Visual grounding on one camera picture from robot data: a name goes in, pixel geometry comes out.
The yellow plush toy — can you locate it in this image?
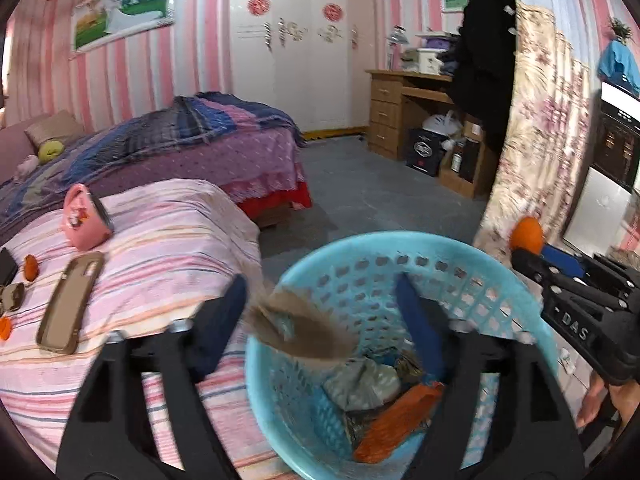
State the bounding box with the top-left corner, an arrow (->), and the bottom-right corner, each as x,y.
38,139 -> 65,163

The person's right hand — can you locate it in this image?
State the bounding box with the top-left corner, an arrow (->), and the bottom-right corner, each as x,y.
576,374 -> 640,429

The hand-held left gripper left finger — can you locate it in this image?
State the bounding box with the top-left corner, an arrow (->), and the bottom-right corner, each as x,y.
55,274 -> 248,480

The bed with purple dotted sheet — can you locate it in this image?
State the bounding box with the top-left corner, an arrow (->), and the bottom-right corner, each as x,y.
0,91 -> 313,231

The striped pink bed cover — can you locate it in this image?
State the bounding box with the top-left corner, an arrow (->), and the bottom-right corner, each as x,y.
0,178 -> 266,480

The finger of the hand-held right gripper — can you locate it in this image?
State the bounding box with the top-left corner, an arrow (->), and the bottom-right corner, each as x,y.
542,244 -> 640,287
511,247 -> 628,312

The small brown patterned wrapper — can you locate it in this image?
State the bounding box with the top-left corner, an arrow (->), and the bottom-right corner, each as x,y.
0,282 -> 26,315

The wooden desk with drawers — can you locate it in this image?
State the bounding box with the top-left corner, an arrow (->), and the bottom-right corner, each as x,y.
365,69 -> 496,198

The black hanging coat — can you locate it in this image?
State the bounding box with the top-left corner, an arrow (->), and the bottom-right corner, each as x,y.
450,0 -> 517,153

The white plastic bag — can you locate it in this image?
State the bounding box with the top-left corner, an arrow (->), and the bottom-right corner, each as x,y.
421,110 -> 463,136

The pink plush toy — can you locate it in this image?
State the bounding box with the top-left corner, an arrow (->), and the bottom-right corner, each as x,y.
14,154 -> 40,181

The blue plaid blanket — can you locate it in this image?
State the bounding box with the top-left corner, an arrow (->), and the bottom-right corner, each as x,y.
0,91 -> 306,201

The beige pillow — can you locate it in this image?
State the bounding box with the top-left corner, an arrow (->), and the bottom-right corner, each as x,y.
24,110 -> 86,148

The silver desk lamp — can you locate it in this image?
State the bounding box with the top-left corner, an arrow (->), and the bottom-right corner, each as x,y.
387,25 -> 411,71

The beige phone case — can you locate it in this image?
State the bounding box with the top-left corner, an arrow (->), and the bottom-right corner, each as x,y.
36,251 -> 106,356

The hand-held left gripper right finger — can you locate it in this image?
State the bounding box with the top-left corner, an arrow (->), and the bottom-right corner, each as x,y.
395,275 -> 586,480

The black printed box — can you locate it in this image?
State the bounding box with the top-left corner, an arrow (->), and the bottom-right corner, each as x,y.
405,127 -> 446,176

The blue hanging cloth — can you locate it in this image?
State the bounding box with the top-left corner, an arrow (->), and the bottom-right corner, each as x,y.
597,40 -> 640,96

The pink small handbag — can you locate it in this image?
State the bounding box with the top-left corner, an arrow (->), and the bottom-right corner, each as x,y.
62,183 -> 115,251

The black and silver appliance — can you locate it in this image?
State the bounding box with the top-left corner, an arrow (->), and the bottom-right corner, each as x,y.
562,80 -> 640,261

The floral door curtain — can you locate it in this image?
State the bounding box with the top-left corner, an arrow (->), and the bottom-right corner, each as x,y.
472,0 -> 601,266

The white wardrobe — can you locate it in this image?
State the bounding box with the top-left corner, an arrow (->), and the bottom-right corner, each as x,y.
229,0 -> 376,133

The brown falling cloth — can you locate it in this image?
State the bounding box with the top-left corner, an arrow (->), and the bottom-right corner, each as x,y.
245,285 -> 360,363

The blue plastic perforated basket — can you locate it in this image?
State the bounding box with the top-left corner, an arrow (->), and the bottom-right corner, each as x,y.
244,230 -> 563,480

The grey cloth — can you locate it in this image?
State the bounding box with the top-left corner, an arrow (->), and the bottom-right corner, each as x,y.
322,357 -> 401,413

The patterned cloth in basket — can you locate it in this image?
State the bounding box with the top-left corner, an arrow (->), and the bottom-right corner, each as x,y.
344,410 -> 383,453

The orange cloth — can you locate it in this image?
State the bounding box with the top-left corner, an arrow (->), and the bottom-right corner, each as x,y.
352,382 -> 446,465

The white box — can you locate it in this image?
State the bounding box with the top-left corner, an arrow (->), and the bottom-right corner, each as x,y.
402,47 -> 443,75

